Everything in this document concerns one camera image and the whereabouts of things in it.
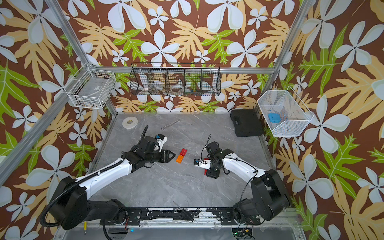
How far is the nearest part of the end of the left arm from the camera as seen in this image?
62 centimetres

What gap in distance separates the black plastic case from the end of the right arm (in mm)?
399

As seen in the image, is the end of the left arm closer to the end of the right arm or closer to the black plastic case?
the end of the right arm

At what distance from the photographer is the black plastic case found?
109 cm

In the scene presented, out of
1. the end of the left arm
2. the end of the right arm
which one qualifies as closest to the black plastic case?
the end of the right arm

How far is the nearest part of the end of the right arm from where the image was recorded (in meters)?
0.64

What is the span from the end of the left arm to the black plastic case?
611 millimetres
